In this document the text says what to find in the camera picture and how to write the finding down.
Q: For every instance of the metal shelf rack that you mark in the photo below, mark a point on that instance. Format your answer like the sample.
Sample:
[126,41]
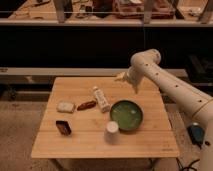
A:
[107,13]

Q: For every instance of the dark blue device on floor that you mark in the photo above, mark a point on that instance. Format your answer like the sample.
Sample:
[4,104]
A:
[196,134]

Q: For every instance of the white tube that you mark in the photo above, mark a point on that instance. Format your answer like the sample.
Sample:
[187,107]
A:
[101,99]

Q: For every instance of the white rectangular sponge block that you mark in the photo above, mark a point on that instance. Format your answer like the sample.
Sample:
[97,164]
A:
[65,107]

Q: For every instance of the dark brown eraser block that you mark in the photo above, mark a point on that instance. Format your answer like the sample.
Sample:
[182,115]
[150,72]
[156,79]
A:
[63,127]

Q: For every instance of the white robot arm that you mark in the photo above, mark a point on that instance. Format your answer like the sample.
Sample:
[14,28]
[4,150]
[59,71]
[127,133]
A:
[195,103]

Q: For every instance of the brown sausage-shaped object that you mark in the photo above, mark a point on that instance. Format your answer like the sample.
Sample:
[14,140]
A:
[86,105]

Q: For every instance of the wooden table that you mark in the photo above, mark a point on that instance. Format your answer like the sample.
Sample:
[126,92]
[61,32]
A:
[153,139]

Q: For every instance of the green round plate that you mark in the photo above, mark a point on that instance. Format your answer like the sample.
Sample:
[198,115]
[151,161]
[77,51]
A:
[127,114]

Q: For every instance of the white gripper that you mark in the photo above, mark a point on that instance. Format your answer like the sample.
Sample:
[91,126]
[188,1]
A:
[132,76]

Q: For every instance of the white ceramic cup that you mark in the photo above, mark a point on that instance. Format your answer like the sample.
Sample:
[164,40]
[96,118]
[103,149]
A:
[111,132]

